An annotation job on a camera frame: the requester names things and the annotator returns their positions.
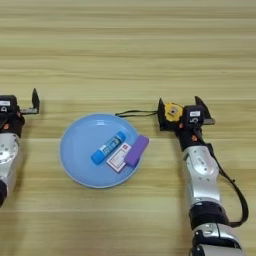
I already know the yellow tape measure with strap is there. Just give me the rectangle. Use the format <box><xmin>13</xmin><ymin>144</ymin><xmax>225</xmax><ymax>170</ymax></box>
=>
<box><xmin>114</xmin><ymin>102</ymin><xmax>185</xmax><ymax>123</ymax></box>

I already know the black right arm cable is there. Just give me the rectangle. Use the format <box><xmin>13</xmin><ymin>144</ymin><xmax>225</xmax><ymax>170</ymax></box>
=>
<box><xmin>199</xmin><ymin>132</ymin><xmax>250</xmax><ymax>229</ymax></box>

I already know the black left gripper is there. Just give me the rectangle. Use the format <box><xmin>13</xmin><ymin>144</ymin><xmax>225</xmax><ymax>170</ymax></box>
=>
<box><xmin>0</xmin><ymin>87</ymin><xmax>41</xmax><ymax>138</ymax></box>

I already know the white and red card box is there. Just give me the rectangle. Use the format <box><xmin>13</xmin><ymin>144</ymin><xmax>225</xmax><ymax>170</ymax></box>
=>
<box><xmin>105</xmin><ymin>141</ymin><xmax>133</xmax><ymax>174</ymax></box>

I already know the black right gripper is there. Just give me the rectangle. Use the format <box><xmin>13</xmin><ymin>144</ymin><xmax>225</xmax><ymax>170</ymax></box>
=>
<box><xmin>157</xmin><ymin>95</ymin><xmax>216</xmax><ymax>152</ymax></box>

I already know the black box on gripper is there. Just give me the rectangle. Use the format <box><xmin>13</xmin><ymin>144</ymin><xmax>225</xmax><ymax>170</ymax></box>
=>
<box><xmin>182</xmin><ymin>104</ymin><xmax>205</xmax><ymax>127</ymax></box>
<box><xmin>0</xmin><ymin>94</ymin><xmax>19</xmax><ymax>115</ymax></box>

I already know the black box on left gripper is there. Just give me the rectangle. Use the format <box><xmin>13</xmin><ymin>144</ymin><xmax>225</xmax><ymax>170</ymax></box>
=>
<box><xmin>0</xmin><ymin>94</ymin><xmax>19</xmax><ymax>115</ymax></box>

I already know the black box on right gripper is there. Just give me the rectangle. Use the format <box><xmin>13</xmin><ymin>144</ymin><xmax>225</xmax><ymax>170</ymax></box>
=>
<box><xmin>182</xmin><ymin>104</ymin><xmax>205</xmax><ymax>127</ymax></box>

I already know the blue glue stick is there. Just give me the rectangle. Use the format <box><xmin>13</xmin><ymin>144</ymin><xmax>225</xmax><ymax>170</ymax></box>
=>
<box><xmin>90</xmin><ymin>130</ymin><xmax>127</xmax><ymax>166</ymax></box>

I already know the light blue round plate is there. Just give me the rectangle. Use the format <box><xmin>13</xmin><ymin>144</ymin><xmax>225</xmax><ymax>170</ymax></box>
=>
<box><xmin>59</xmin><ymin>113</ymin><xmax>145</xmax><ymax>190</ymax></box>

